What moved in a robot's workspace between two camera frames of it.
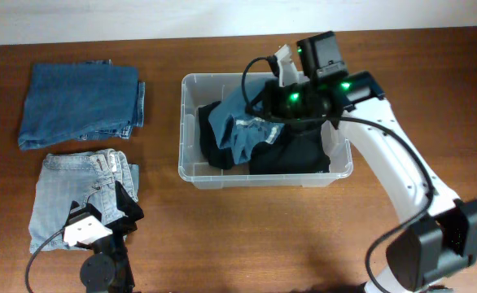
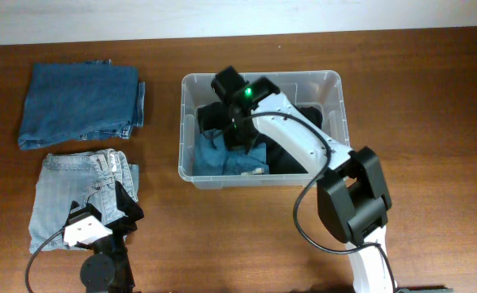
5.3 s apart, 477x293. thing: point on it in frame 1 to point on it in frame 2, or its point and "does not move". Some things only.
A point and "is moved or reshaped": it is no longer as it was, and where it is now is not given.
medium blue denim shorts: (239, 132) is moved or reshaped
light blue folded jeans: (85, 177) does not move
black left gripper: (111, 221) does not move
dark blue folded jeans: (85, 100) does not move
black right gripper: (269, 102) to (232, 138)
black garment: (218, 157) to (212, 116)
